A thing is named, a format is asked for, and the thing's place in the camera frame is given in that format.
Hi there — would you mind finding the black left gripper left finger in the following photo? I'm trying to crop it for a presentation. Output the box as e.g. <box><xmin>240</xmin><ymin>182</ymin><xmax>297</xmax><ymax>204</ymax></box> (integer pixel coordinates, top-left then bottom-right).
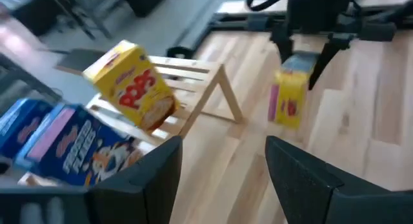
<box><xmin>86</xmin><ymin>135</ymin><xmax>183</xmax><ymax>224</ymax></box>

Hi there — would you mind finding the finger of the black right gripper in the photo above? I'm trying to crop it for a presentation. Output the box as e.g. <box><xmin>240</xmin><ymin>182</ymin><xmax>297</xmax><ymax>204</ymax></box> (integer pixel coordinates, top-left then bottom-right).
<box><xmin>307</xmin><ymin>33</ymin><xmax>353</xmax><ymax>91</ymax></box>
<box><xmin>270</xmin><ymin>23</ymin><xmax>294</xmax><ymax>64</ymax></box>

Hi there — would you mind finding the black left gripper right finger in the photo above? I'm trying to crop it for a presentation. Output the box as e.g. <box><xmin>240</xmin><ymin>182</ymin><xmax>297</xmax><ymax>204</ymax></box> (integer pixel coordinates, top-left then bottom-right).
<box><xmin>265</xmin><ymin>135</ymin><xmax>345</xmax><ymax>224</ymax></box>

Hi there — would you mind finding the yellow Corn Pops cereal box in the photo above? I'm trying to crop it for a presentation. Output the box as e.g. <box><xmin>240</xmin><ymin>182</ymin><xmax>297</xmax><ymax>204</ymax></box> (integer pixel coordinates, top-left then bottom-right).
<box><xmin>81</xmin><ymin>39</ymin><xmax>180</xmax><ymax>134</ymax></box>
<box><xmin>267</xmin><ymin>52</ymin><xmax>319</xmax><ymax>130</ymax></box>

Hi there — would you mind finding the blue Frosted Flakes cereal box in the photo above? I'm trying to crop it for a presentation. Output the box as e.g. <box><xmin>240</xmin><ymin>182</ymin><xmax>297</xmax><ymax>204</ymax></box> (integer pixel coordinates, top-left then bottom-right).
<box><xmin>14</xmin><ymin>103</ymin><xmax>143</xmax><ymax>188</ymax></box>
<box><xmin>0</xmin><ymin>97</ymin><xmax>55</xmax><ymax>160</ymax></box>

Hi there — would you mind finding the wooden slatted shelf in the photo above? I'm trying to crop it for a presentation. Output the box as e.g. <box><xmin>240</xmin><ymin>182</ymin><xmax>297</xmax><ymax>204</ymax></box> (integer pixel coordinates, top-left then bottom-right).
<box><xmin>17</xmin><ymin>54</ymin><xmax>247</xmax><ymax>188</ymax></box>

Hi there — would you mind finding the black aluminium table frame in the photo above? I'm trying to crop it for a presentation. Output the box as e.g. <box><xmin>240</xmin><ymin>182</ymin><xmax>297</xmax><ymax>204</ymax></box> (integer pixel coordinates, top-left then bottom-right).
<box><xmin>166</xmin><ymin>10</ymin><xmax>291</xmax><ymax>61</ymax></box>

